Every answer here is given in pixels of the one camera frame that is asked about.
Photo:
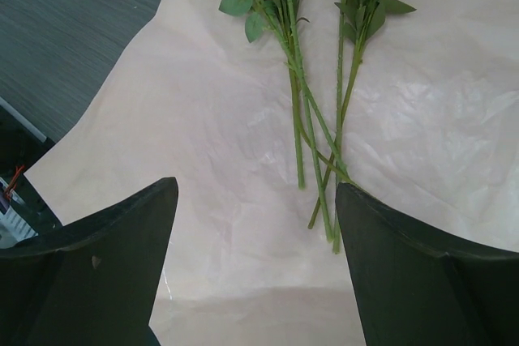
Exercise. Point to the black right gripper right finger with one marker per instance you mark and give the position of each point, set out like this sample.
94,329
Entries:
416,284

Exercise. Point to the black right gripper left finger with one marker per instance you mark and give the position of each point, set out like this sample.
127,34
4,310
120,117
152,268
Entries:
93,281

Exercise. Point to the pink wrapping paper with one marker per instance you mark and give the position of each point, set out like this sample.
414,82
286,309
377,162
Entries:
431,130

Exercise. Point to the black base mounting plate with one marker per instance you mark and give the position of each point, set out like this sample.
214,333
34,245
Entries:
24,213

